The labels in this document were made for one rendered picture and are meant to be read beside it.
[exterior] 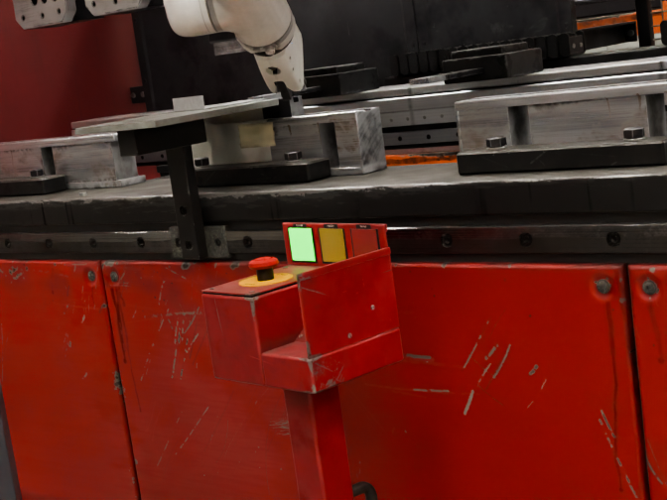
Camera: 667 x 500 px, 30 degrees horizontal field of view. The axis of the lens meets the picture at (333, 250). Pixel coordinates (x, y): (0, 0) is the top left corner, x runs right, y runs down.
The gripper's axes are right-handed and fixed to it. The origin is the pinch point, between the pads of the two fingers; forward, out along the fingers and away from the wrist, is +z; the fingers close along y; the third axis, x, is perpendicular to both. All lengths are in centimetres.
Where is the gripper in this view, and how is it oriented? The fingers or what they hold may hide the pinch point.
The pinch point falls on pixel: (293, 81)
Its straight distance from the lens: 189.7
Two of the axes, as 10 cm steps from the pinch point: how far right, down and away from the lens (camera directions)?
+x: -9.8, 1.1, 1.8
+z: 2.1, 3.3, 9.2
